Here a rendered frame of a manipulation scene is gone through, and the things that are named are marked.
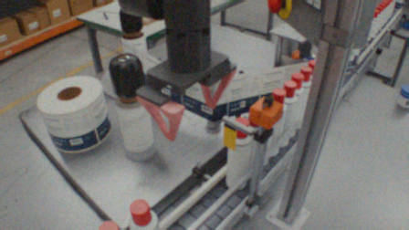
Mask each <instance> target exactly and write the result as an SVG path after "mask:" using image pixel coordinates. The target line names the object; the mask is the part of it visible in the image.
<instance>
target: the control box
mask: <svg viewBox="0 0 409 230"><path fill-rule="evenodd" d="M377 2H378V1H377V0H364V2H363V6H362V13H361V17H360V21H359V25H358V26H357V27H356V31H355V35H354V39H353V40H354V44H353V48H352V49H361V48H362V49H365V47H366V44H367V40H368V36H369V33H370V32H371V31H370V29H371V25H372V20H373V16H374V12H375V8H376V6H377ZM326 4H327V0H323V2H322V8H321V13H320V12H319V11H317V10H315V9H313V8H312V7H311V6H309V5H307V4H305V3H303V2H302V1H299V0H286V8H285V9H280V11H279V13H278V14H277V16H278V17H280V18H281V20H283V21H285V22H286V23H287V24H288V25H290V26H291V27H292V28H293V29H295V30H296V31H298V33H299V34H301V35H302V36H303V37H305V38H306V39H307V40H308V41H309V42H310V43H312V45H313V46H315V47H317V48H319V42H320V40H321V39H322V34H323V31H324V29H323V28H324V26H325V24H323V21H324V16H325V10H326Z"/></svg>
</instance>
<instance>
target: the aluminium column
mask: <svg viewBox="0 0 409 230"><path fill-rule="evenodd" d="M363 2H364V0H327V4H326V10H325V16H324V21H323V24H326V25H330V26H335V27H337V28H340V29H343V30H346V31H349V32H351V31H352V30H353V29H354V26H355V27H356V26H358V25H359V21H360V17H361V13H362V6H363ZM353 44H354V40H352V42H351V43H350V44H349V45H348V46H347V47H340V46H337V45H334V44H332V43H330V42H327V41H325V40H322V39H321V40H320V42H319V48H318V51H317V57H316V60H315V66H314V69H313V75H312V78H311V84H310V87H309V95H308V98H307V102H306V108H305V111H304V114H303V121H302V123H301V127H300V131H299V139H298V142H297V145H296V149H295V151H294V156H293V161H292V164H291V167H290V170H289V173H288V179H287V184H286V188H285V191H284V193H283V196H282V200H281V203H280V206H279V209H278V217H279V218H280V219H283V221H286V222H287V223H288V224H290V225H292V224H293V223H294V222H295V220H296V219H297V217H298V216H299V215H300V212H301V210H302V206H303V204H304V202H305V199H306V197H307V194H308V192H309V187H310V184H311V182H312V180H313V177H314V175H315V171H316V168H317V166H318V163H319V161H320V156H321V153H322V151H323V148H324V143H325V141H326V139H327V137H328V132H329V129H330V124H331V122H332V119H333V114H334V112H335V110H336V105H337V103H338V100H339V96H340V94H341V89H342V84H343V82H344V78H345V75H346V71H347V68H348V65H349V62H350V58H351V52H352V48H353Z"/></svg>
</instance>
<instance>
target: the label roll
mask: <svg viewBox="0 0 409 230"><path fill-rule="evenodd" d="M102 89H103V87H102V84H101V83H100V81H99V80H97V79H95V78H93V77H90V76H88V77H85V76H76V77H71V78H65V79H62V80H60V81H56V82H55V83H53V84H51V85H50V86H48V87H47V88H46V89H44V90H43V91H42V92H41V93H40V94H39V97H38V98H37V106H38V108H39V111H40V114H41V117H42V120H43V121H44V122H45V125H46V127H47V131H48V134H49V136H50V138H51V141H52V142H53V145H54V146H55V147H56V148H57V149H59V150H60V151H63V152H84V151H86V150H91V149H92V148H94V147H95V146H98V145H99V144H100V143H102V142H103V141H104V140H105V139H106V138H107V137H108V136H109V134H110V131H111V121H110V116H109V113H108V107H107V104H106V101H105V95H104V92H103V90H102Z"/></svg>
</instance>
